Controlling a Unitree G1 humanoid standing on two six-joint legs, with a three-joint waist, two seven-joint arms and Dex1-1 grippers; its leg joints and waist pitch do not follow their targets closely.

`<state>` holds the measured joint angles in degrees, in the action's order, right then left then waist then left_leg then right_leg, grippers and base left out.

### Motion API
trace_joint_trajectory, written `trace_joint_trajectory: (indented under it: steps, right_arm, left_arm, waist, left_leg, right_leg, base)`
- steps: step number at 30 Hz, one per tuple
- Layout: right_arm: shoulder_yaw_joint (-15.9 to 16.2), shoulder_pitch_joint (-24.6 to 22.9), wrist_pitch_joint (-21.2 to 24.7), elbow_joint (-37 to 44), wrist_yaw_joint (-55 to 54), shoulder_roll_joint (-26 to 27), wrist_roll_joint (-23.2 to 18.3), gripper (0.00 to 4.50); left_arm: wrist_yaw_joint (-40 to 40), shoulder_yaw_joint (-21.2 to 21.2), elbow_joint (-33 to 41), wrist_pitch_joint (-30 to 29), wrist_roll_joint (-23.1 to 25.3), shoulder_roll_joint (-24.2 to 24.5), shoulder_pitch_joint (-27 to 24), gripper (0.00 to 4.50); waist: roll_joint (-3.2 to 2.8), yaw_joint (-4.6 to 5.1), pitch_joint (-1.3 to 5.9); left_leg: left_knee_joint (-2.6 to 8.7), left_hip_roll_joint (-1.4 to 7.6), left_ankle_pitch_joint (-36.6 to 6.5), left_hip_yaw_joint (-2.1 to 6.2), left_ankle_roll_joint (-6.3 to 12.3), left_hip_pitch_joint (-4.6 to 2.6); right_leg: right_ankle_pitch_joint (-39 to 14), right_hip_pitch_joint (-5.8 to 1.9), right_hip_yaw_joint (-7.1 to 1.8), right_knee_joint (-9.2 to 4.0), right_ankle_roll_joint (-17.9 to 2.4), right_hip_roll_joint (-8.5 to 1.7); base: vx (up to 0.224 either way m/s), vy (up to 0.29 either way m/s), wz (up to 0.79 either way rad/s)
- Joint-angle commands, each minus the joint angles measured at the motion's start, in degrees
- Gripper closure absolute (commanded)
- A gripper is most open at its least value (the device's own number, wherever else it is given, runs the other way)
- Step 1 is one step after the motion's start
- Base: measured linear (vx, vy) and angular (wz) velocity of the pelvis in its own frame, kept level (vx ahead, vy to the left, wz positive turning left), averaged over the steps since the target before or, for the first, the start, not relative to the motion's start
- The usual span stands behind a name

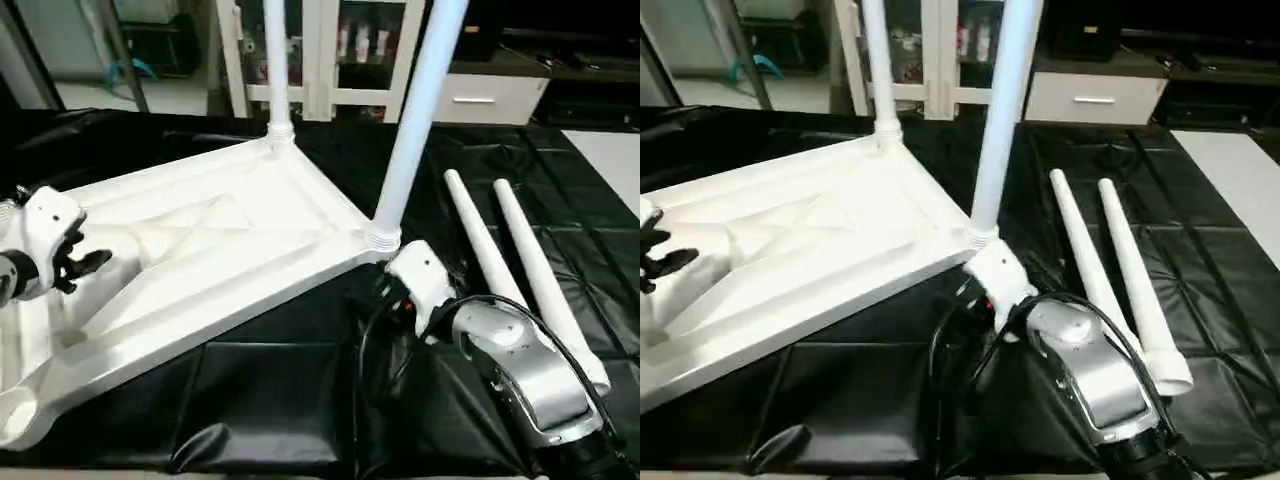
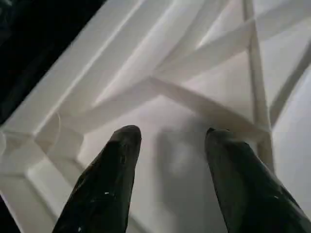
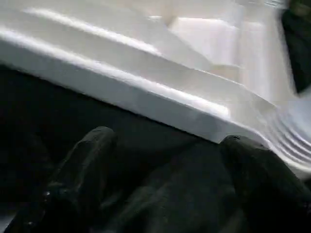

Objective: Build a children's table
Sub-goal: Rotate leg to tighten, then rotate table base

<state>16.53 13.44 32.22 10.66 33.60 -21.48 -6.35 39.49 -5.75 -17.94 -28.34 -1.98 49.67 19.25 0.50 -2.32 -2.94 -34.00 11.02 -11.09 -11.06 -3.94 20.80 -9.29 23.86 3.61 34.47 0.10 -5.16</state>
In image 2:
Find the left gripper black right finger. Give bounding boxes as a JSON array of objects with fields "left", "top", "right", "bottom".
[{"left": 205, "top": 128, "right": 311, "bottom": 233}]

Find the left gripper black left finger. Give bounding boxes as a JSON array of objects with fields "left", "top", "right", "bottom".
[{"left": 52, "top": 125, "right": 142, "bottom": 233}]

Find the white plastic table top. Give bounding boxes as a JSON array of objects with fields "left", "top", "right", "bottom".
[{"left": 0, "top": 0, "right": 311, "bottom": 233}]

